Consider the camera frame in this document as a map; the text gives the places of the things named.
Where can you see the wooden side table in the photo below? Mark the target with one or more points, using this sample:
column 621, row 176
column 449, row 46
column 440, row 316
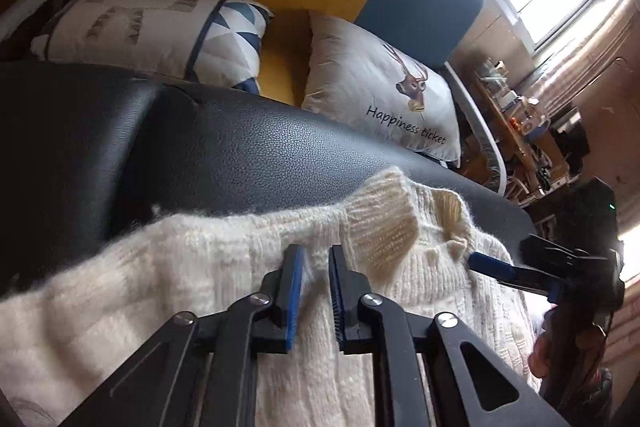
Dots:
column 505, row 142

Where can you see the person's right hand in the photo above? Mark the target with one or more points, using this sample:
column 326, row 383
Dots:
column 540, row 354

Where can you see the geometric print pillow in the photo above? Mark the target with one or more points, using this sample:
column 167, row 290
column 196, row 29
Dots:
column 145, row 27

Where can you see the glass jar with oranges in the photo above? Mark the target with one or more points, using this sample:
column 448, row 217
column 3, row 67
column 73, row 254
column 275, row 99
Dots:
column 515, row 123

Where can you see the deer print pillow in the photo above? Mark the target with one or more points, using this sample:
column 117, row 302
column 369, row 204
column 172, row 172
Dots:
column 360, row 77

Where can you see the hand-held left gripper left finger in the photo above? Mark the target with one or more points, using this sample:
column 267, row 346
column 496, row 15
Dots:
column 295, row 287

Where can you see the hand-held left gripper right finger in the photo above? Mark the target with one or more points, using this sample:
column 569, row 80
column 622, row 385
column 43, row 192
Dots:
column 336, row 297

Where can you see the black leather padded table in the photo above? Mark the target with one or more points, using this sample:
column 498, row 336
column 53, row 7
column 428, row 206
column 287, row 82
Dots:
column 225, row 147

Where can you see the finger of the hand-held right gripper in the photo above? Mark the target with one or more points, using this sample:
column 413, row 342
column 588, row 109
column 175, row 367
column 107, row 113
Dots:
column 492, row 269
column 550, row 249

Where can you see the beige curtain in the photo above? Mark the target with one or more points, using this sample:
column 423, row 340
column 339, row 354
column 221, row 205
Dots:
column 585, row 57

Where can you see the white knitted sweater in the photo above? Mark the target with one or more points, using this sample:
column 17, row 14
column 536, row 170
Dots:
column 150, row 267

